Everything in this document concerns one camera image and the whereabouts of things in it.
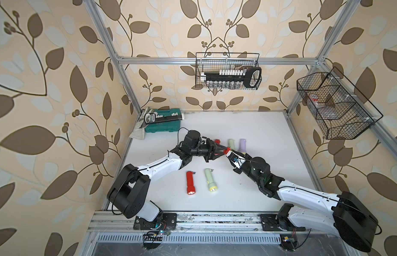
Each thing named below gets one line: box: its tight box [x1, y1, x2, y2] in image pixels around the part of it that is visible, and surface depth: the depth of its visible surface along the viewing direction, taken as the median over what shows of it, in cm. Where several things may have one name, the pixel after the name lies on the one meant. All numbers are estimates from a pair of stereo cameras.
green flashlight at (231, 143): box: [227, 138, 236, 150], surface depth 104 cm
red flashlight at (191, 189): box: [186, 171, 196, 195], surface depth 86 cm
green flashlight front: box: [204, 168, 218, 192], surface depth 87 cm
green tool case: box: [144, 108, 181, 133], surface depth 109 cm
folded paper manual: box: [129, 106, 155, 141], surface depth 110 cm
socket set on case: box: [144, 112, 185, 125], surface depth 111 cm
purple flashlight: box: [239, 138, 247, 153], surface depth 101 cm
